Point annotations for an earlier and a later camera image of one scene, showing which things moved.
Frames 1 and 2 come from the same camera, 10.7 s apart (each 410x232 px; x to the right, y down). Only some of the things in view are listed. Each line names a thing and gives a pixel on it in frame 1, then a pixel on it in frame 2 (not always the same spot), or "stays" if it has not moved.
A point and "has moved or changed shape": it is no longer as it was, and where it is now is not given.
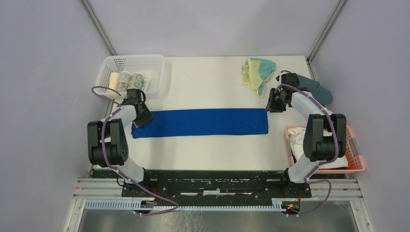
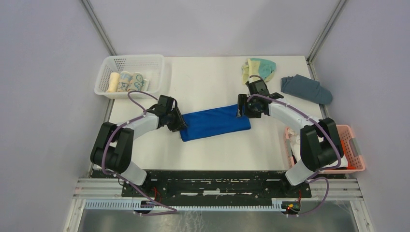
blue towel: x=204 y=122 has moved or changed shape
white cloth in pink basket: x=297 y=136 stays
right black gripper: x=271 y=106 → x=242 y=98
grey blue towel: x=323 y=95 stays
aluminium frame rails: x=344 y=189 stays
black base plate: x=216 y=183 stays
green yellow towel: x=256 y=72 stays
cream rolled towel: x=114 y=81 stays
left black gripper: x=147 y=117 → x=180 y=123
